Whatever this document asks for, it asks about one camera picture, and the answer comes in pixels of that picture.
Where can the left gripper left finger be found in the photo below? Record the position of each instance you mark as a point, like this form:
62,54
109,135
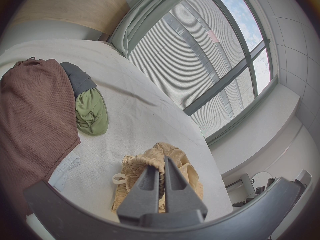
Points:
140,204

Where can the bed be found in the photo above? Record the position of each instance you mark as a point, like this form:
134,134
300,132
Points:
150,124

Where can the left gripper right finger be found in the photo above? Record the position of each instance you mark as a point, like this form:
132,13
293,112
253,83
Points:
185,201

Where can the green garment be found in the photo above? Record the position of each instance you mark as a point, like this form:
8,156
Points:
91,114

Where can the black garment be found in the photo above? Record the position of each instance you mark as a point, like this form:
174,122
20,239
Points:
77,79

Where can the round wall mirror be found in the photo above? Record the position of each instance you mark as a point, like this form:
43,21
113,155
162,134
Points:
261,176

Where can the tan shorts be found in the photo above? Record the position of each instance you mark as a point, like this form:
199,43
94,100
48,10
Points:
175,156

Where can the pale blue garment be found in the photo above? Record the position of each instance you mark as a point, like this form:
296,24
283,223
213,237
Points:
67,164

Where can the blue-green curtain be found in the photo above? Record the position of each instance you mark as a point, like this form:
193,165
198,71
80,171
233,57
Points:
125,39

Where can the brown shorts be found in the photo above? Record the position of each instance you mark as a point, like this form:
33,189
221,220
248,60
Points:
32,104

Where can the window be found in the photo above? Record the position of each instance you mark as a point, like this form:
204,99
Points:
180,64

